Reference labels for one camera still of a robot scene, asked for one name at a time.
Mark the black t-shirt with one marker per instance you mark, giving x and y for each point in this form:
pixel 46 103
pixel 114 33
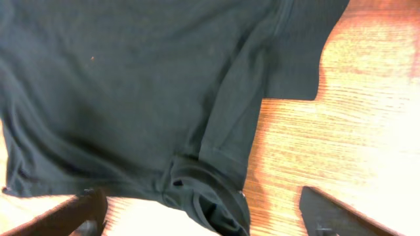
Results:
pixel 151 99

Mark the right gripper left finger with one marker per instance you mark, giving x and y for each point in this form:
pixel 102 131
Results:
pixel 83 215

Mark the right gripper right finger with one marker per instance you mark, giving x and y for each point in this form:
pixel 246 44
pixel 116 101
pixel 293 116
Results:
pixel 324 215

